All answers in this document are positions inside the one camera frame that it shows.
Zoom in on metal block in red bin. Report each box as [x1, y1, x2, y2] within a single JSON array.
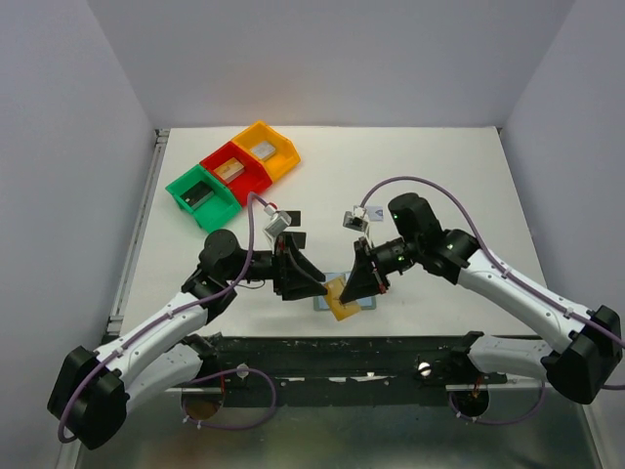
[[214, 157, 245, 183]]

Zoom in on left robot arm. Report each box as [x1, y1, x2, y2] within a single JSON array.
[[47, 229, 326, 449]]

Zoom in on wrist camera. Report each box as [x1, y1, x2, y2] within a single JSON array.
[[263, 203, 292, 249], [343, 205, 370, 239]]

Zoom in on white VIP card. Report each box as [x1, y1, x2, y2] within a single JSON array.
[[366, 206, 384, 222]]

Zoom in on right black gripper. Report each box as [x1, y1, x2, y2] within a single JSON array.
[[340, 235, 421, 303]]

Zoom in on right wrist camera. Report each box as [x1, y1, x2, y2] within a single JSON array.
[[343, 205, 370, 239]]

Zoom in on green plastic bin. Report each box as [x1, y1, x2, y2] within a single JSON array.
[[166, 164, 242, 234]]

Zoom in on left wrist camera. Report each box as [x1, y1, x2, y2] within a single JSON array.
[[263, 203, 292, 249]]

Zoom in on gold credit card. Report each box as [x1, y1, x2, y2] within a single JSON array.
[[324, 275, 361, 321]]

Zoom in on aluminium rail frame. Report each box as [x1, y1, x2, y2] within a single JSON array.
[[75, 127, 597, 395]]

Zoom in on metal block in green bin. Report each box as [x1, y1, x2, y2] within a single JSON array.
[[181, 181, 215, 210]]

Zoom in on dark credit card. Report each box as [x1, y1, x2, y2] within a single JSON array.
[[286, 210, 302, 228], [291, 232, 307, 249]]

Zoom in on metal block in yellow bin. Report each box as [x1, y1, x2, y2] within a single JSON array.
[[250, 141, 276, 161]]

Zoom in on green card holder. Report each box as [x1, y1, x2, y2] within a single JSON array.
[[312, 272, 378, 313]]

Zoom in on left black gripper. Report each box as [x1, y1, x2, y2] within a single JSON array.
[[225, 232, 328, 301]]

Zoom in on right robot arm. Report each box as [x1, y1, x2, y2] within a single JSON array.
[[340, 192, 622, 405]]

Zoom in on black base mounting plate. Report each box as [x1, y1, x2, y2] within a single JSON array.
[[182, 332, 513, 408]]

